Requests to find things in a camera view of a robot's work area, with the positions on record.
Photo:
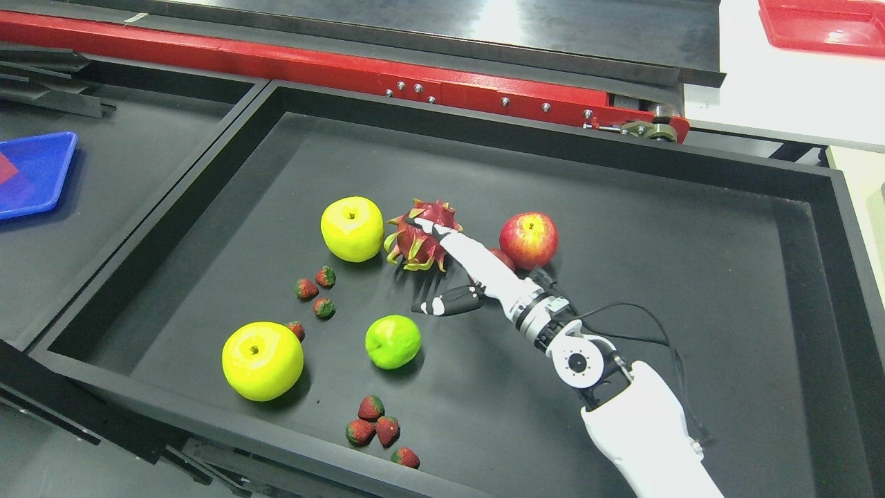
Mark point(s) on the dragon fruit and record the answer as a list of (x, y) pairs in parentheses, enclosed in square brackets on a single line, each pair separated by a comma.
[(414, 248)]

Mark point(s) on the red apple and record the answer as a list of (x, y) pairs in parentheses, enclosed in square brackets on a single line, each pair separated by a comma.
[(530, 239)]

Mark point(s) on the yellow apple upper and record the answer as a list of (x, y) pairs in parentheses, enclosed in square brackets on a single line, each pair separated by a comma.
[(353, 229)]

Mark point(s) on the black shelf tray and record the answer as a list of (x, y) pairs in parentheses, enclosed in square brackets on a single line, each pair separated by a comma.
[(756, 268)]

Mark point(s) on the red metal beam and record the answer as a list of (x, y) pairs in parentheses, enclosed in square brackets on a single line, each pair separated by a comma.
[(516, 97)]

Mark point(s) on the yellow apple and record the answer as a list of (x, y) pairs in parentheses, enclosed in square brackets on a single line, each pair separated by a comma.
[(262, 360), (353, 229)]

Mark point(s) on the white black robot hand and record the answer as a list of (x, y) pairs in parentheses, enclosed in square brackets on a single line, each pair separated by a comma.
[(498, 281)]

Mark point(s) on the green apple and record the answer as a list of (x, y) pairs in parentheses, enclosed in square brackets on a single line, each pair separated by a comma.
[(392, 341)]

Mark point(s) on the red plastic tray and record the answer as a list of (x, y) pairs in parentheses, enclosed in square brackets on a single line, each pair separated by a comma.
[(832, 27)]

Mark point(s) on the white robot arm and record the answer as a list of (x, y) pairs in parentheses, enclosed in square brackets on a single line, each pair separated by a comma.
[(630, 413)]

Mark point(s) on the strawberry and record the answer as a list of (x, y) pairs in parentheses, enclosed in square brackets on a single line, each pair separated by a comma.
[(406, 457), (325, 277), (324, 308), (371, 408), (297, 329), (360, 432), (306, 290), (388, 430)]

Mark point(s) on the yellow apple lower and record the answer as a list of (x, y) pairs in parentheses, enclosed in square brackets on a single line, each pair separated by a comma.
[(262, 360)]

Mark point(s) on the blue plastic tray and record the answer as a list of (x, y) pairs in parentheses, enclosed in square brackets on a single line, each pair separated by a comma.
[(33, 172)]

